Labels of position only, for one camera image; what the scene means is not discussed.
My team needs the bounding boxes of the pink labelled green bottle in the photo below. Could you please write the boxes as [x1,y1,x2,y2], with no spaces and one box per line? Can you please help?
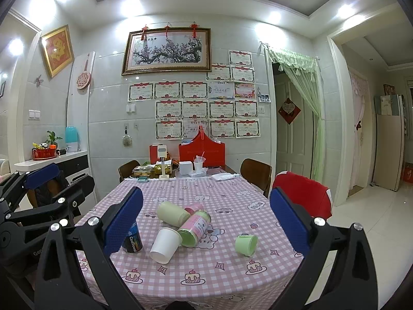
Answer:
[177,210,212,249]

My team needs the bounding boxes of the small green potted plant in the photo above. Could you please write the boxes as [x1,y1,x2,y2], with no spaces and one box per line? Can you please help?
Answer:
[46,131,63,149]

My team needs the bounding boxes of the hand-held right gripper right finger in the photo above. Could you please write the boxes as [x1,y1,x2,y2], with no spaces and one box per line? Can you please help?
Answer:
[270,188,379,310]

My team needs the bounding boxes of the white plastic bag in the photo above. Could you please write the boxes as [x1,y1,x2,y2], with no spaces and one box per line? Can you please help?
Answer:
[211,172,241,182]

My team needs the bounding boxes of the red diamond door decoration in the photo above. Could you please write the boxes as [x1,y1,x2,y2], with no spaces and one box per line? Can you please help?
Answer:
[278,97,301,125]

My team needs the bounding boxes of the white refrigerator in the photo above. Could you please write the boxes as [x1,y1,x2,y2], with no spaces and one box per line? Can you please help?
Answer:
[372,94,406,191]

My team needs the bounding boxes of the green door curtain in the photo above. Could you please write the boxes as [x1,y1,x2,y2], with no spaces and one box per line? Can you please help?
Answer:
[268,48,325,179]

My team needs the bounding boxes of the framed plum blossom painting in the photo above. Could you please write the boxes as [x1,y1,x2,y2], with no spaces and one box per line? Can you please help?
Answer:
[122,28,212,76]

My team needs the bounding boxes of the small green cup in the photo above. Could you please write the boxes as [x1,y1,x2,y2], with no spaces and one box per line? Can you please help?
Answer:
[234,233,259,257]

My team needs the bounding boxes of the red basket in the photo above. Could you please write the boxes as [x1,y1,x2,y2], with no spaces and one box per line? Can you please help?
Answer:
[31,147,58,161]

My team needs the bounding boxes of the white paper cup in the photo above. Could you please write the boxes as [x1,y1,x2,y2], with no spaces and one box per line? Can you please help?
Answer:
[149,227,183,264]

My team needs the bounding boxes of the dark printed can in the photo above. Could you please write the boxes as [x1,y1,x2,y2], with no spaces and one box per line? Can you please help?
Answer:
[122,221,143,253]

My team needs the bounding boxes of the red covered chair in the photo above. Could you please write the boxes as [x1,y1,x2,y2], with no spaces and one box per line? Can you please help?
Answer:
[273,170,333,221]

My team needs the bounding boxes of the white phone stand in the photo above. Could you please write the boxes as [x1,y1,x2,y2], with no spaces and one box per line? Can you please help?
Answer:
[157,146,172,180]

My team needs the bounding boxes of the white sideboard cabinet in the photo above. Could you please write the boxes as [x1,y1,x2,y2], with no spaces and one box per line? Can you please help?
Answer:
[14,150,90,207]

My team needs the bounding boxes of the round pink wall ornament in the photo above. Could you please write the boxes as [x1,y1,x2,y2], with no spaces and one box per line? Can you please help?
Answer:
[76,53,92,91]

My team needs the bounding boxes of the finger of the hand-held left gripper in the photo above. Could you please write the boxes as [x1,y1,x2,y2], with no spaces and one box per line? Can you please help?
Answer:
[0,163,62,215]
[6,174,96,231]

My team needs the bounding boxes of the clear food container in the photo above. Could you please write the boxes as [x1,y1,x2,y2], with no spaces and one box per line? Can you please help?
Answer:
[132,165,152,179]

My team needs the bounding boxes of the brown wooden chair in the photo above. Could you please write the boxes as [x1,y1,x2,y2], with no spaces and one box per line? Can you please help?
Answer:
[240,158,272,198]
[118,160,141,183]
[27,181,81,225]

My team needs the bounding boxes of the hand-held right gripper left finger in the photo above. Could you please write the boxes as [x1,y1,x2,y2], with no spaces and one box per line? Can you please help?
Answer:
[34,186,144,310]

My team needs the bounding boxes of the light blue humidifier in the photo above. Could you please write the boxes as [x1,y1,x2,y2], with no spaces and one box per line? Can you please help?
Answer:
[65,126,81,153]

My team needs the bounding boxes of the group of wall certificates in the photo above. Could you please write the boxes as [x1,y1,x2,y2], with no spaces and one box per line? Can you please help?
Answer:
[127,50,260,140]

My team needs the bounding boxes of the pink cup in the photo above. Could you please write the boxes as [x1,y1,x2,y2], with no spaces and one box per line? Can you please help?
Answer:
[184,202,205,215]

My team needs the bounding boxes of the red felt bag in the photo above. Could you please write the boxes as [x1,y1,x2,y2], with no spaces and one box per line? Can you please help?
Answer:
[178,125,225,172]

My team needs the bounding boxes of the white door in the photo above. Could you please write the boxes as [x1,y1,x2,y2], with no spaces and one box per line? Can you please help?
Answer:
[276,74,315,172]

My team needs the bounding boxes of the cream green cup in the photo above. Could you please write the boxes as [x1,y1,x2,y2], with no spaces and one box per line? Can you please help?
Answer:
[157,201,191,227]

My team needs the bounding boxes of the pink checked tablecloth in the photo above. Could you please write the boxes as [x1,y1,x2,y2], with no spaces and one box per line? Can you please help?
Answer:
[73,171,323,310]

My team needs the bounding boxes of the small red box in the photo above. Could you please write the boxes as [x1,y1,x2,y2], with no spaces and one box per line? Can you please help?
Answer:
[149,144,166,166]

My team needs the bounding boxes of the gold framed picture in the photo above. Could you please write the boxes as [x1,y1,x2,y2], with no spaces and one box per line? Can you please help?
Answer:
[39,25,75,79]

